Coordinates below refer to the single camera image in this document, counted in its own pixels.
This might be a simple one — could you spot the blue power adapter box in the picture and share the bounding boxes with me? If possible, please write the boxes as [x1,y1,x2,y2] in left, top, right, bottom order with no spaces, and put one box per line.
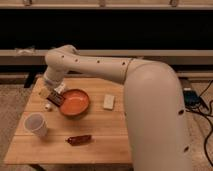
[183,91,200,106]

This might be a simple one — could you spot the orange ceramic bowl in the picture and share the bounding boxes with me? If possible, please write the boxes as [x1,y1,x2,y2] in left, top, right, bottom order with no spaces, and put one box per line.
[59,89,90,116]

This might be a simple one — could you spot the white tube bottle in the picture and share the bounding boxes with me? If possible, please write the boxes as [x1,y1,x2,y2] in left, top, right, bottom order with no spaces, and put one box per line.
[45,82,66,111]

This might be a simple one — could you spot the wooden table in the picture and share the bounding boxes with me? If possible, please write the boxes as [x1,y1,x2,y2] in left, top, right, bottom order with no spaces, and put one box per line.
[4,78,131,164]

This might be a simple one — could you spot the brown chocolate bar eraser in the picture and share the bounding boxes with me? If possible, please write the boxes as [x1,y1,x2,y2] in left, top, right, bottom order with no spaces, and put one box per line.
[47,93,65,107]

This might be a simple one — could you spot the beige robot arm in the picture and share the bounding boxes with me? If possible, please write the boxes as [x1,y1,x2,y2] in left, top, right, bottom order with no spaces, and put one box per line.
[43,45,193,171]

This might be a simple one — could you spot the black cable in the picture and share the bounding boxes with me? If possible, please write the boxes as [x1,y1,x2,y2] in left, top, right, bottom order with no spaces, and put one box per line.
[184,79,213,168]

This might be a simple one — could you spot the dark red sausage toy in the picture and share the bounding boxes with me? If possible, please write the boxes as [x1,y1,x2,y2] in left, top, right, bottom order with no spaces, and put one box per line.
[67,135,92,145]

